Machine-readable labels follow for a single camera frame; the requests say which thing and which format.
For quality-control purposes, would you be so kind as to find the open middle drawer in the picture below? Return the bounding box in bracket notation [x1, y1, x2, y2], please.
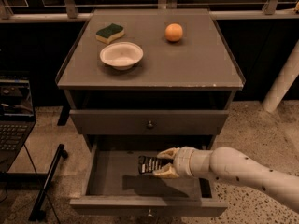
[70, 143, 227, 217]

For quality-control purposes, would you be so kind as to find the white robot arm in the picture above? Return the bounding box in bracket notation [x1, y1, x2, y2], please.
[152, 147, 299, 213]

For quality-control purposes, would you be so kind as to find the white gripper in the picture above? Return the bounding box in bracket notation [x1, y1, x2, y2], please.
[152, 147, 195, 178]

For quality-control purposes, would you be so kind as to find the grey drawer cabinet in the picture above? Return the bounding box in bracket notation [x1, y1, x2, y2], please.
[55, 8, 247, 218]

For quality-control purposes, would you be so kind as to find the green yellow sponge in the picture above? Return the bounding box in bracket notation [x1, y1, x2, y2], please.
[95, 23, 124, 44]

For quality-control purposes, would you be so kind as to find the metal window railing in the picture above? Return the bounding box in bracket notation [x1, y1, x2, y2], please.
[0, 0, 299, 22]

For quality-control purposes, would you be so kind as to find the closed top drawer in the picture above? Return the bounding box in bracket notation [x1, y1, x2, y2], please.
[70, 110, 228, 135]

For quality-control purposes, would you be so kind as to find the white bowl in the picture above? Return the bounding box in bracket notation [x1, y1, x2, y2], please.
[99, 42, 144, 70]

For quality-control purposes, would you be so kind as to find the orange fruit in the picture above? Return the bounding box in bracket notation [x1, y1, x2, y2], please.
[164, 23, 183, 42]

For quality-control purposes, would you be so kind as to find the black rxbar chocolate bar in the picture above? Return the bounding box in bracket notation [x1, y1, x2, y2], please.
[138, 156, 173, 175]

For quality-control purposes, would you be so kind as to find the black stand leg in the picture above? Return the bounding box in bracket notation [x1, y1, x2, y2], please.
[29, 144, 68, 221]

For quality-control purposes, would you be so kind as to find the black laptop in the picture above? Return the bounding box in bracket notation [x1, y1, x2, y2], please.
[0, 71, 36, 173]

